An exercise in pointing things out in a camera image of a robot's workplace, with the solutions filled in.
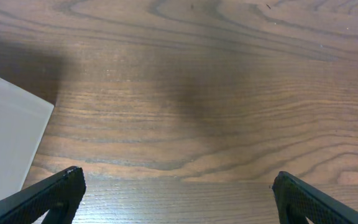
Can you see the white cardboard box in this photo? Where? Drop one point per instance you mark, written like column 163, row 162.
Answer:
column 23, row 119

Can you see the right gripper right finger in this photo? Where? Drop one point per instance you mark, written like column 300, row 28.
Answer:
column 299, row 202

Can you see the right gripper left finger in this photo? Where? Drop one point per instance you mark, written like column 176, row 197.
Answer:
column 57, row 198

